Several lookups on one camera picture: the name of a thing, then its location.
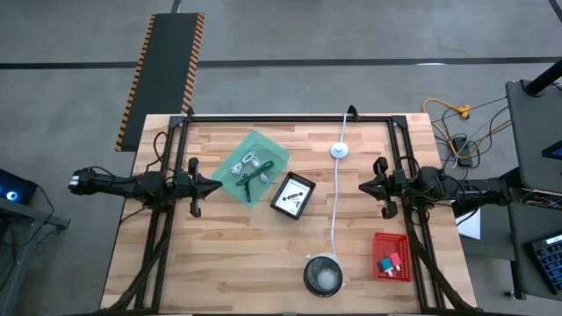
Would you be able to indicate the teal translucent plastic bin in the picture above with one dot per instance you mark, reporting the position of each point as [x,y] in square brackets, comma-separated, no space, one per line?
[272,153]

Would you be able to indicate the black keyboard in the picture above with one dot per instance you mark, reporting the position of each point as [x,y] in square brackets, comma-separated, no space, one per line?
[549,263]

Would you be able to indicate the black power strip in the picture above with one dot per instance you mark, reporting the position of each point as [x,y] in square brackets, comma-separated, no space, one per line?
[463,151]

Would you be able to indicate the black mesh plastic basket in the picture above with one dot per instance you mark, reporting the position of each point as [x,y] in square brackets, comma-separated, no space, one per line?
[274,206]

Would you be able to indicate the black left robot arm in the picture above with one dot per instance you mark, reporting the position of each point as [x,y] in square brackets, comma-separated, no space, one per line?
[123,186]

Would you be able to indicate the black device with blue light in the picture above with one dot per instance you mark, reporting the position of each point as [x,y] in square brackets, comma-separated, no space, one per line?
[15,188]

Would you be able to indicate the red mesh plastic basket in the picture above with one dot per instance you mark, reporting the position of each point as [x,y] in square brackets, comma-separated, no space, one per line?
[382,241]

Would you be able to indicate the white paper sheet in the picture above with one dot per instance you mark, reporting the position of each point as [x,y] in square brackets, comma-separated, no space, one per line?
[472,226]

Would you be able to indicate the blue wall charger cube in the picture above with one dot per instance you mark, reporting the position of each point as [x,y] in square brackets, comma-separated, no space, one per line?
[386,264]

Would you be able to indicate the black hazard-striped floor mat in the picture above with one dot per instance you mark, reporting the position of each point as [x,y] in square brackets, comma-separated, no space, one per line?
[162,74]

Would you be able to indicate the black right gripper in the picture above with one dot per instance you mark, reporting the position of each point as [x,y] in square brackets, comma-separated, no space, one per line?
[393,184]

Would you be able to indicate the white adapter booklet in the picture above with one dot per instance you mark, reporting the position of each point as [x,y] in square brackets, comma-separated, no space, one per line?
[293,195]

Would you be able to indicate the grey metal stand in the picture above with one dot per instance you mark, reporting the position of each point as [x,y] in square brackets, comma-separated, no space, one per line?
[26,228]

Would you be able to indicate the black pole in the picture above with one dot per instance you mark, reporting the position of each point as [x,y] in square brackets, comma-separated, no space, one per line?
[544,79]

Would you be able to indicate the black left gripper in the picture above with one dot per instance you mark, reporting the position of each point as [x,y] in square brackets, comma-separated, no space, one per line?
[189,186]

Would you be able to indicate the grey side table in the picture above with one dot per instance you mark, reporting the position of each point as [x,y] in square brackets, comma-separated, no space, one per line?
[535,131]

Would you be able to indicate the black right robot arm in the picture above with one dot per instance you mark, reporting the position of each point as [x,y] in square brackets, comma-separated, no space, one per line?
[461,188]

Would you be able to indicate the dark green stick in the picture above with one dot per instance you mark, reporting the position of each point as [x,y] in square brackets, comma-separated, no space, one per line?
[259,171]

